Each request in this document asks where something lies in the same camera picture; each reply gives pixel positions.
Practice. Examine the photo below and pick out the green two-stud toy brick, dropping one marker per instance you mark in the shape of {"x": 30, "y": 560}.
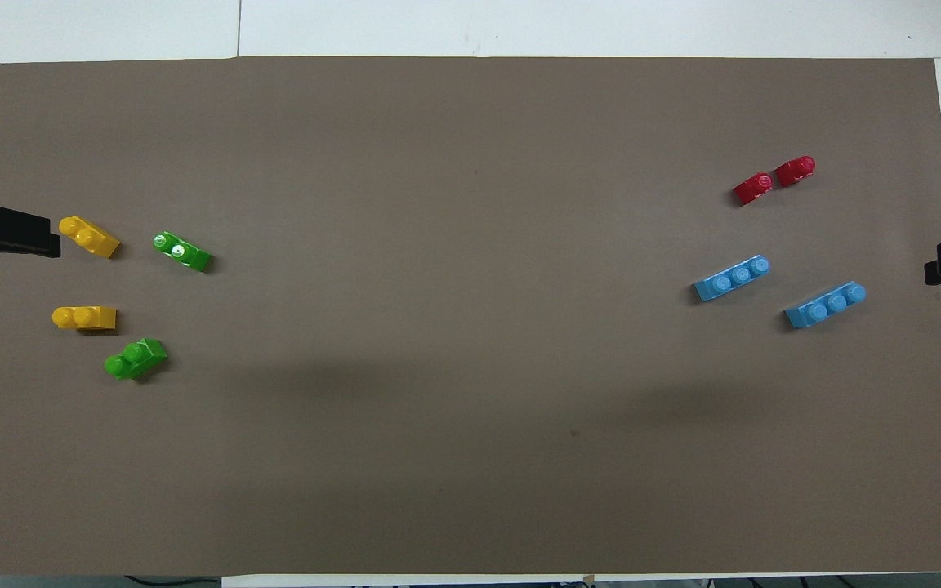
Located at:
{"x": 144, "y": 358}
{"x": 189, "y": 256}

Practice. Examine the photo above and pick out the blue three-stud toy brick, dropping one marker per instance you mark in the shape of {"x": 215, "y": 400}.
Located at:
{"x": 822, "y": 307}
{"x": 728, "y": 280}

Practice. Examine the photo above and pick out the yellow two-stud toy brick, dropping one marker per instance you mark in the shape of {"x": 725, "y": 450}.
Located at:
{"x": 93, "y": 239}
{"x": 91, "y": 318}

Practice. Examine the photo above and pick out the red one-stud toy brick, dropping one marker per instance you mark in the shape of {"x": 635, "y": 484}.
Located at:
{"x": 795, "y": 171}
{"x": 753, "y": 189}

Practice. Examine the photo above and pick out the brown paper table mat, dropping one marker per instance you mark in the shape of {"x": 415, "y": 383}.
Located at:
{"x": 470, "y": 367}

